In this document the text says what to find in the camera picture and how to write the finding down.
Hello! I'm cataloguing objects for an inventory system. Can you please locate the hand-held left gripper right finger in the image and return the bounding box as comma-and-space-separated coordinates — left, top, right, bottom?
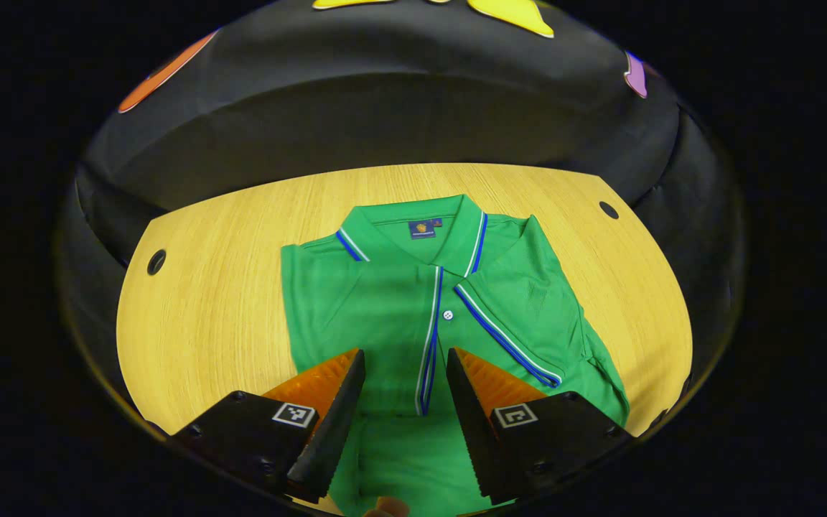
446, 347, 637, 506

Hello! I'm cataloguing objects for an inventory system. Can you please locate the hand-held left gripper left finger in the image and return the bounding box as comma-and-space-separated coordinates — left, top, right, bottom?
169, 348, 368, 505

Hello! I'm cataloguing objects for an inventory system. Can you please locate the green T-shirt with striped collar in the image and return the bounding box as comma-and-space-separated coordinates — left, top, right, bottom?
281, 194, 631, 517

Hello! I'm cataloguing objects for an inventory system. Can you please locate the black backdrop cloth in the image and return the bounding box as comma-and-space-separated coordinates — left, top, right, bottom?
58, 0, 744, 432

